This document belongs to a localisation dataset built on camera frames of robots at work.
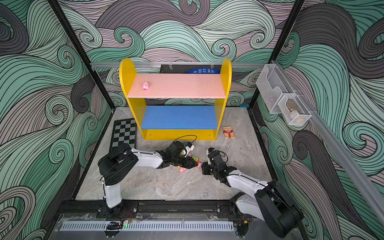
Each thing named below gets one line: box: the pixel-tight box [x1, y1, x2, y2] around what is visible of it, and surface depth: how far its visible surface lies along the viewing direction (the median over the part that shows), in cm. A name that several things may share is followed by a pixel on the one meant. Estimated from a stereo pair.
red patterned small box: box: [222, 126, 235, 139], surface depth 106 cm
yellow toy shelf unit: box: [119, 58, 232, 141], surface depth 80 cm
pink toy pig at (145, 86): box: [141, 81, 149, 91], surface depth 74 cm
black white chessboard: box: [110, 118, 137, 152], surface depth 103 cm
